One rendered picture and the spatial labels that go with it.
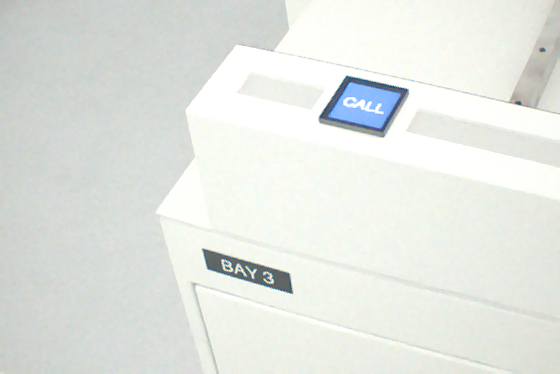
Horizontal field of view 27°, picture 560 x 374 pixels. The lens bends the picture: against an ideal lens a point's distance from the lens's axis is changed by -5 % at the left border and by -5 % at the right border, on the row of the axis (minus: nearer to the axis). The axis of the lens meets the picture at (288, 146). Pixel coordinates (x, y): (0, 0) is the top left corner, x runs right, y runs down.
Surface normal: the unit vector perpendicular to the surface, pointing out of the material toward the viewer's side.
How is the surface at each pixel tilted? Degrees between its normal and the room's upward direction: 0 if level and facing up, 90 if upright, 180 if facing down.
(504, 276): 90
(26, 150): 0
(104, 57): 0
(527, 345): 90
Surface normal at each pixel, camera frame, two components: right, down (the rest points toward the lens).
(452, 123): -0.11, -0.74
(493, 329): -0.43, 0.64
